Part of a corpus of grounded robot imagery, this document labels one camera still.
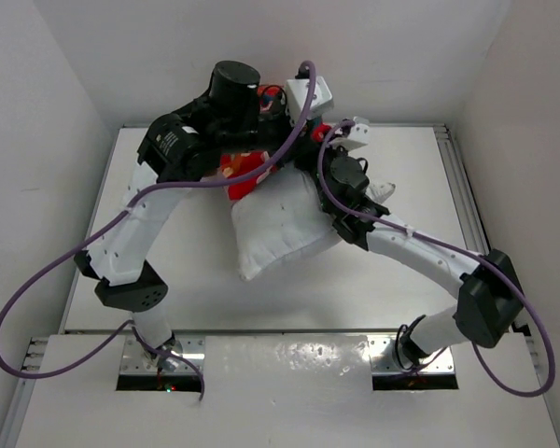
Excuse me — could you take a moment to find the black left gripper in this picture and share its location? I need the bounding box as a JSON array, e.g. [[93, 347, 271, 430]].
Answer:
[[217, 91, 319, 173]]

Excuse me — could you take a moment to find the red pink patterned pillowcase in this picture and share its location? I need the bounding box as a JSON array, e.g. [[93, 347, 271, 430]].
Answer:
[[218, 77, 333, 202]]

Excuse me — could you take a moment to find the white pillow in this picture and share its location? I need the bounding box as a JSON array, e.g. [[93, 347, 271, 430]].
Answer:
[[228, 167, 398, 282]]

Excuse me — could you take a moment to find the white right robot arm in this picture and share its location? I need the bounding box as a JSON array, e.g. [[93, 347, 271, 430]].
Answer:
[[295, 142, 526, 370]]

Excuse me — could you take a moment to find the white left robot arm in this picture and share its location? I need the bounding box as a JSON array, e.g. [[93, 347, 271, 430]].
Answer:
[[74, 60, 316, 348]]

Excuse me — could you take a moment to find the white front cover board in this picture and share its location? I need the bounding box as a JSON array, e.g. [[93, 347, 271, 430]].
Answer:
[[17, 335, 557, 447]]

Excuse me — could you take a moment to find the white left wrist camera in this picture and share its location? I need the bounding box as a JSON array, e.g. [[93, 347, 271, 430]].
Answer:
[[284, 76, 335, 127]]

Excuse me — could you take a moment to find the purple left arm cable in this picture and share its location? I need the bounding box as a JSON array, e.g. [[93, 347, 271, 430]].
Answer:
[[0, 59, 318, 401]]

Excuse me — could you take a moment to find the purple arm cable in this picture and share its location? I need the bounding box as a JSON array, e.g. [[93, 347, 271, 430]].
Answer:
[[0, 59, 318, 401], [316, 119, 556, 398]]

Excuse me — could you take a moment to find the aluminium frame rail right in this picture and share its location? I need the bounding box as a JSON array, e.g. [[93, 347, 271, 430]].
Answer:
[[433, 124, 491, 253]]

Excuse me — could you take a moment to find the aluminium frame rail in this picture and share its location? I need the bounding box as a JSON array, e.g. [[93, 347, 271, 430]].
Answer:
[[0, 337, 52, 448], [433, 124, 491, 253]]

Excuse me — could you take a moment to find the aluminium frame rail left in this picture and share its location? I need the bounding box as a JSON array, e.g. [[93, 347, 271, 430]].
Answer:
[[0, 337, 52, 448]]

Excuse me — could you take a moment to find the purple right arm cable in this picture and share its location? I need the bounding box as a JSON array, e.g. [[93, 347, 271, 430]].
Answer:
[[316, 119, 556, 398]]

